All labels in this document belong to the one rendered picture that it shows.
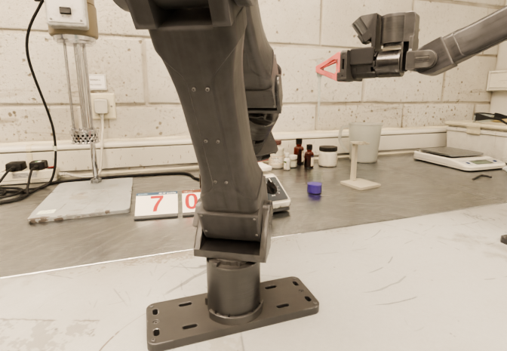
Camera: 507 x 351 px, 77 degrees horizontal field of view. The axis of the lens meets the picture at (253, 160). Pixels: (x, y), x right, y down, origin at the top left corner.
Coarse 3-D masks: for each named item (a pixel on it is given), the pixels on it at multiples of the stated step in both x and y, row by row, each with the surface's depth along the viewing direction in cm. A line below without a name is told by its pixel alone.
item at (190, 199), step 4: (192, 192) 74; (196, 192) 74; (200, 192) 75; (184, 196) 73; (188, 196) 73; (192, 196) 74; (196, 196) 74; (184, 200) 73; (188, 200) 73; (192, 200) 73; (196, 200) 73; (184, 204) 72; (188, 204) 72; (192, 204) 72; (184, 208) 71; (188, 208) 72; (192, 208) 72
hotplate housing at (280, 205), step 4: (264, 172) 80; (268, 172) 80; (268, 176) 77; (272, 176) 77; (280, 184) 75; (288, 196) 74; (280, 200) 72; (284, 200) 72; (288, 200) 72; (276, 204) 71; (280, 204) 71; (284, 204) 72; (288, 204) 72; (276, 208) 72; (280, 208) 72; (284, 208) 72; (288, 208) 73
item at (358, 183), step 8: (352, 144) 94; (360, 144) 90; (368, 144) 91; (352, 152) 94; (352, 160) 95; (352, 168) 95; (352, 176) 95; (344, 184) 94; (352, 184) 92; (360, 184) 92; (368, 184) 92; (376, 184) 92
